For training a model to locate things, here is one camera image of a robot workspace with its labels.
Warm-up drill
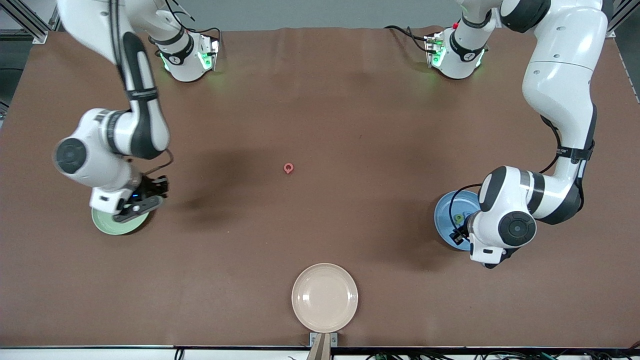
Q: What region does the light green plate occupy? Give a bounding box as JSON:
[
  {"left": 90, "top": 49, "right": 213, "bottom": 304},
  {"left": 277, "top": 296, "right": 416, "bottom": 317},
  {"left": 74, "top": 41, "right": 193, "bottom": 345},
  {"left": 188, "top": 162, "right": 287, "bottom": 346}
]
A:
[{"left": 91, "top": 205, "right": 151, "bottom": 236}]

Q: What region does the blue plate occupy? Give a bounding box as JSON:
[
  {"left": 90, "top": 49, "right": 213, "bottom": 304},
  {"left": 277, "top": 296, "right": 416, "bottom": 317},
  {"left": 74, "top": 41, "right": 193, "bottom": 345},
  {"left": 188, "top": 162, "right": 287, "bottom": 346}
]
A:
[{"left": 434, "top": 190, "right": 483, "bottom": 252}]

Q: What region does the brown table mat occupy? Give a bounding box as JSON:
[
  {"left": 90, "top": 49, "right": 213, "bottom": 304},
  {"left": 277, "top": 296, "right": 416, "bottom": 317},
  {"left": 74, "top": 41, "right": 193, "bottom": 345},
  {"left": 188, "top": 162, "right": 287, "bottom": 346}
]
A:
[{"left": 0, "top": 26, "right": 640, "bottom": 348}]

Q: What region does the white table edge strip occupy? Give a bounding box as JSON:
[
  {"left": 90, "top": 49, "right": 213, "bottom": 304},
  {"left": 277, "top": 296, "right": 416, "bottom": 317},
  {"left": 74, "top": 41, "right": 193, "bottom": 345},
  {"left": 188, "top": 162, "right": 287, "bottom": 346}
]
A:
[{"left": 0, "top": 345, "right": 640, "bottom": 360}]

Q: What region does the beige plate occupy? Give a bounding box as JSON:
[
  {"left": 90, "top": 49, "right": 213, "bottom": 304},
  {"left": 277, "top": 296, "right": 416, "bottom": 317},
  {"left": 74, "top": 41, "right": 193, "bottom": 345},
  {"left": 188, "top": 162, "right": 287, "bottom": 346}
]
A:
[{"left": 291, "top": 263, "right": 359, "bottom": 334}]

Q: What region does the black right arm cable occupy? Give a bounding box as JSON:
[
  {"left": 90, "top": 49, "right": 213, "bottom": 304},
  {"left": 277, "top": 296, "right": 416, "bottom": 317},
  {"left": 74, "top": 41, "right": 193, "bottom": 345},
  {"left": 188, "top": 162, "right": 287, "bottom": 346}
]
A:
[{"left": 107, "top": 0, "right": 174, "bottom": 177}]

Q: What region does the black base power cable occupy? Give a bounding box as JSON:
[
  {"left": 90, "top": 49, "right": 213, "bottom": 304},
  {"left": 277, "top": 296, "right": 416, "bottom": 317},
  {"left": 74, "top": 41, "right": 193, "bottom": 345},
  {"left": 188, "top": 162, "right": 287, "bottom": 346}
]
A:
[
  {"left": 384, "top": 24, "right": 443, "bottom": 55},
  {"left": 147, "top": 10, "right": 223, "bottom": 53}
]

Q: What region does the metal camera pole bracket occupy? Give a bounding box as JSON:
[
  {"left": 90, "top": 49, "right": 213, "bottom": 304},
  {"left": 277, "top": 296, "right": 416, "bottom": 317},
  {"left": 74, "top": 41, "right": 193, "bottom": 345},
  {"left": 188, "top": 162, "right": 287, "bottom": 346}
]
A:
[{"left": 308, "top": 332, "right": 339, "bottom": 360}]

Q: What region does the aluminium frame profile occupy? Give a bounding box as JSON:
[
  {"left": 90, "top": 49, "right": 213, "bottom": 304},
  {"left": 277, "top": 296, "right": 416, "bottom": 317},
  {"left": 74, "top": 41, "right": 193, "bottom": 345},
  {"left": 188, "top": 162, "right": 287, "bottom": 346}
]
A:
[
  {"left": 10, "top": 0, "right": 62, "bottom": 45},
  {"left": 598, "top": 0, "right": 640, "bottom": 38}
]

